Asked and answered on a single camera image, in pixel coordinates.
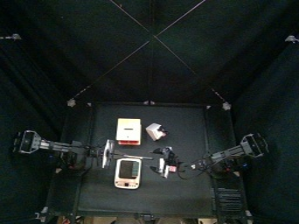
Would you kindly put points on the cream box with red base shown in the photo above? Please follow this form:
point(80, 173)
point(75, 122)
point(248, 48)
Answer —
point(128, 131)

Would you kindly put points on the grey frame corner bracket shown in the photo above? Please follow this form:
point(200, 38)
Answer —
point(71, 102)
point(291, 38)
point(225, 106)
point(13, 37)

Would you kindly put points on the grey table corner clamp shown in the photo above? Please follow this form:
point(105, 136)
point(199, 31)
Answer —
point(248, 216)
point(41, 215)

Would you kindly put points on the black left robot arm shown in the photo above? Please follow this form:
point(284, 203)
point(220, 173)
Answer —
point(50, 145)

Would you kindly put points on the grey toy cleaver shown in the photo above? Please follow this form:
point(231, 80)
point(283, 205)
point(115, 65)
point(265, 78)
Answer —
point(140, 157)

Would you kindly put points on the white text label sticker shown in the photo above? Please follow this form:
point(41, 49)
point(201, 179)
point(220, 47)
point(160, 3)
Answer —
point(229, 199)

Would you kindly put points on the white toy scale, dark screen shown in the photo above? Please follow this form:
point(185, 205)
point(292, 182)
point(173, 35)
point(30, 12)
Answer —
point(127, 173)

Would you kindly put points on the grey frame middle bracket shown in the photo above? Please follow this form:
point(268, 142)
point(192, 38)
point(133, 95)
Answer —
point(148, 102)

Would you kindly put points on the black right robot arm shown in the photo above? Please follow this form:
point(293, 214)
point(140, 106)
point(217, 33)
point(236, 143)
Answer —
point(233, 151)

